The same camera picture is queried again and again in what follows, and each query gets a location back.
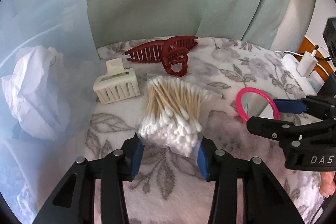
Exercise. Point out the white power strip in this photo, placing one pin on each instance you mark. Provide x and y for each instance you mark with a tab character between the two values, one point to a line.
311	84

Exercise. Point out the crumpled white paper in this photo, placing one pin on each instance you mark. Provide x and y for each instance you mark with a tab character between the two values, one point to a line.
34	92

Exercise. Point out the pink round pocket mirror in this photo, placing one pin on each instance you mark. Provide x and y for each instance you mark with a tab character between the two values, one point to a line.
252	102

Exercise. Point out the cream hair claw clip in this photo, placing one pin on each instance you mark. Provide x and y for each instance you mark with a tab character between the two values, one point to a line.
118	84

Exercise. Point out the person's hand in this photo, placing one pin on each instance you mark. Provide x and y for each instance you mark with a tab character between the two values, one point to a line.
327	187

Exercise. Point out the bag of cotton swabs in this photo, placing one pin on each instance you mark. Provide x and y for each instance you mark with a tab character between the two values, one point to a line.
174	113

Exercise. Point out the floral white blanket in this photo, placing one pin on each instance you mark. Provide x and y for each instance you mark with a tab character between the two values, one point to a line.
169	187

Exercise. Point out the clear plastic storage bin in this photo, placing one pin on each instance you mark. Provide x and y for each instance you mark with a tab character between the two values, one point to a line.
31	167

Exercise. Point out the white charger plug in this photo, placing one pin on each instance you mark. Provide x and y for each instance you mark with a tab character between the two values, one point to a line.
307	63

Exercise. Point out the black power adapter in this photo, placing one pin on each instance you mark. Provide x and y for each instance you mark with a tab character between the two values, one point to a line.
329	36

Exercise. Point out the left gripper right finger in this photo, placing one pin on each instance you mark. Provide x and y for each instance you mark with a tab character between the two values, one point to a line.
218	165

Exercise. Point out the dark red hair claw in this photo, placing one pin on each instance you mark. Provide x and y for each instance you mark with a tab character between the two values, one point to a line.
172	53

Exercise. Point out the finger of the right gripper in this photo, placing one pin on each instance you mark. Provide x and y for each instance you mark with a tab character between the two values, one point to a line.
308	105
273	129

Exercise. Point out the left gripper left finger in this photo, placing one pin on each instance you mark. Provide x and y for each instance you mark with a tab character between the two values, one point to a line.
118	166

